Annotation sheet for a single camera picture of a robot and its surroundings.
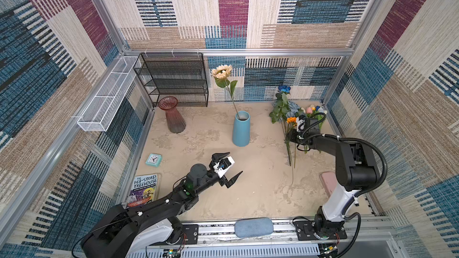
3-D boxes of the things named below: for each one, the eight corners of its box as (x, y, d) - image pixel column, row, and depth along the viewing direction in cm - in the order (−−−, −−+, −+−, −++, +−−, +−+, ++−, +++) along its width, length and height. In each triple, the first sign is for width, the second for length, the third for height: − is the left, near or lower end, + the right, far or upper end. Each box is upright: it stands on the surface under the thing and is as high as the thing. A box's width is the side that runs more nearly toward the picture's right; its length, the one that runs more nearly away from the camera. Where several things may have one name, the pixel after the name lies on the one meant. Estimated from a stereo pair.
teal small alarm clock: (146, 165, 96) (144, 162, 93) (151, 155, 99) (149, 152, 97) (158, 167, 95) (156, 164, 92) (163, 157, 98) (161, 154, 96)
